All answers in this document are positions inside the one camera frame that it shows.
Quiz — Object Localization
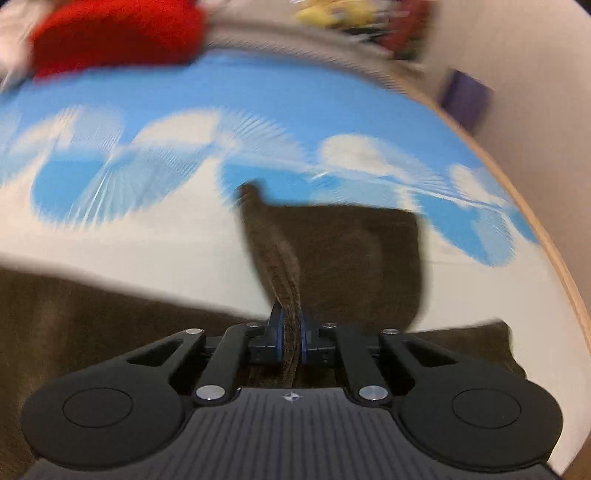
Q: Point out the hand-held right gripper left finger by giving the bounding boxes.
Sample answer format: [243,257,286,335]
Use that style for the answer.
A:
[122,307,284,408]

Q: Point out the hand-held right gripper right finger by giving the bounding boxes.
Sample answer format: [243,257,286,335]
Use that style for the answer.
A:
[299,308,463,408]

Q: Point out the dark brown corduroy pants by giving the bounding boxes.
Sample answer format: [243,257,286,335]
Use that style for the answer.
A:
[0,180,529,480]

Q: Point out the blue printed bed sheet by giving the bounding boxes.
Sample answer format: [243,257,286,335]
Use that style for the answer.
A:
[0,32,578,476]

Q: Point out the purple bin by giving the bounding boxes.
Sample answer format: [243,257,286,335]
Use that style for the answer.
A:
[440,68,494,134]

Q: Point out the yellow plush toy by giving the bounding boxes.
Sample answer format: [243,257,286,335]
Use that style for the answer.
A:
[294,0,372,27]

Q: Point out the dark red pillow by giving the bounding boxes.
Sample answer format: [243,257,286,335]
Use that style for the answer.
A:
[376,0,437,63]

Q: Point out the red folded blanket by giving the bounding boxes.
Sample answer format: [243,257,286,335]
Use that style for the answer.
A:
[28,0,209,80]

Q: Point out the cream fleece folded blanket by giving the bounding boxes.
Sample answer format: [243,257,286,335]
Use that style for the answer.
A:
[0,7,37,90]

